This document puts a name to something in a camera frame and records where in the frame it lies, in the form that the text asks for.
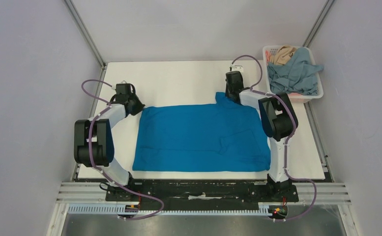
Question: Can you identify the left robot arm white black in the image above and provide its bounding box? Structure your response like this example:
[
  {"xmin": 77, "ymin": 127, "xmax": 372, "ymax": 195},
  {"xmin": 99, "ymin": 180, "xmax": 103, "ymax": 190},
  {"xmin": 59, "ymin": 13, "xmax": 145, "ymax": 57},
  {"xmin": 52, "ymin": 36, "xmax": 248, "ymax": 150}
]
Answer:
[{"xmin": 74, "ymin": 83, "xmax": 145, "ymax": 201}]

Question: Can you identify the blue t-shirt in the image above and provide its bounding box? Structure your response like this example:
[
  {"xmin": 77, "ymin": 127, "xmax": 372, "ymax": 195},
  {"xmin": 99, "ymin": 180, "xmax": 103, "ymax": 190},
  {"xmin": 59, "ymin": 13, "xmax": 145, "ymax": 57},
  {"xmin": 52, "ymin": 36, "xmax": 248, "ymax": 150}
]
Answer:
[{"xmin": 132, "ymin": 92, "xmax": 271, "ymax": 172}]

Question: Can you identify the grey-blue t-shirt in basket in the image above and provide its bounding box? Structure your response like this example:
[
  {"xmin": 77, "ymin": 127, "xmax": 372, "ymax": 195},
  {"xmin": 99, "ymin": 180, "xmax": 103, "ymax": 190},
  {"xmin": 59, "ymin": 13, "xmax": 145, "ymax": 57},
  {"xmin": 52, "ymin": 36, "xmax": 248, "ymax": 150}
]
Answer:
[{"xmin": 267, "ymin": 47, "xmax": 324, "ymax": 96}]

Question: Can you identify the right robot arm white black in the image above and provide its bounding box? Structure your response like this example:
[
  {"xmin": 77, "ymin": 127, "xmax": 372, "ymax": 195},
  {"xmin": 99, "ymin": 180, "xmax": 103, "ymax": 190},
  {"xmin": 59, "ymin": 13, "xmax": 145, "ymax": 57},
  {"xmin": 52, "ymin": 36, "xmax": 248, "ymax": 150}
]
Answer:
[{"xmin": 225, "ymin": 71, "xmax": 297, "ymax": 201}]

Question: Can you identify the white plastic laundry basket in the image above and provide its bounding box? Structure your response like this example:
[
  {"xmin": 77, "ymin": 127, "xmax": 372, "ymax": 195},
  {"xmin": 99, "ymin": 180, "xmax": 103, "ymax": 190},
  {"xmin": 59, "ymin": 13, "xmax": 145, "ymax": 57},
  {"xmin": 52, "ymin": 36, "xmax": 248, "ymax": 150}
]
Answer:
[{"xmin": 263, "ymin": 45, "xmax": 324, "ymax": 103}]

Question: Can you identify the aluminium frame rail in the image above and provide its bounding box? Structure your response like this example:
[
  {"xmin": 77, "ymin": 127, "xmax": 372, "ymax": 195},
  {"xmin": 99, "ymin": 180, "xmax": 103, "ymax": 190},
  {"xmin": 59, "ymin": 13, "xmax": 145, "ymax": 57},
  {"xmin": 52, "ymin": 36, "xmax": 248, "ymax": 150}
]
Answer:
[{"xmin": 57, "ymin": 181, "xmax": 352, "ymax": 206}]

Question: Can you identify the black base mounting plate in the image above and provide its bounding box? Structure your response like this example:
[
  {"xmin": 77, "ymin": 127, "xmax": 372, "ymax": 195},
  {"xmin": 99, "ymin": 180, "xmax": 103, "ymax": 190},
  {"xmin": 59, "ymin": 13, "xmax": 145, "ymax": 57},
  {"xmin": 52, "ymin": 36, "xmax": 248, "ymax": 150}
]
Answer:
[{"xmin": 104, "ymin": 178, "xmax": 299, "ymax": 211}]

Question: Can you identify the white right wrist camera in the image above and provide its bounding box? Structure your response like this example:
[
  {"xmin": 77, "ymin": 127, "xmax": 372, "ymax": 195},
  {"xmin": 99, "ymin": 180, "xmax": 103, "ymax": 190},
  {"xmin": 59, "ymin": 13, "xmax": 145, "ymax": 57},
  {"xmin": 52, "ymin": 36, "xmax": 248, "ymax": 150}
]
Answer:
[{"xmin": 230, "ymin": 65, "xmax": 244, "ymax": 73}]

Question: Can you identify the white slotted cable duct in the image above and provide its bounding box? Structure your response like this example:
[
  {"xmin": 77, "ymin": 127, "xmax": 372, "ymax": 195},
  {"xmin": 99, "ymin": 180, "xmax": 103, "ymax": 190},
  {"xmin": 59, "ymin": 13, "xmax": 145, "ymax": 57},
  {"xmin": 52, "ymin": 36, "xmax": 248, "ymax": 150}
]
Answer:
[{"xmin": 66, "ymin": 203, "xmax": 273, "ymax": 216}]

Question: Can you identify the beige t-shirt in basket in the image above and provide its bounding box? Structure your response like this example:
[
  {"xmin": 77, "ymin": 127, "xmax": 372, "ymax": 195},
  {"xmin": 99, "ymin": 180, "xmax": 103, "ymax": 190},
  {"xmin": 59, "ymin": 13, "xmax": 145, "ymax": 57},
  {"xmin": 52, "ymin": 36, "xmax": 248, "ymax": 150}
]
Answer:
[{"xmin": 267, "ymin": 45, "xmax": 297, "ymax": 65}]

